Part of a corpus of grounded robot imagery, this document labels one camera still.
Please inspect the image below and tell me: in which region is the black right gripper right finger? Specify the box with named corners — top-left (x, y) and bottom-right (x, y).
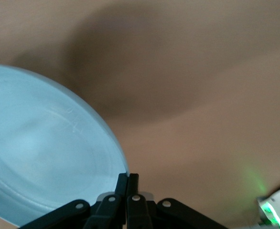
top-left (127, 173), bottom-right (229, 229)

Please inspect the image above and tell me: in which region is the blue plate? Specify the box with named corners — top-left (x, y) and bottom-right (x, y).
top-left (0, 63), bottom-right (130, 227)

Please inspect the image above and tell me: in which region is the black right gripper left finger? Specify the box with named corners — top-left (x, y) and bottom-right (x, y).
top-left (18, 173), bottom-right (128, 229)

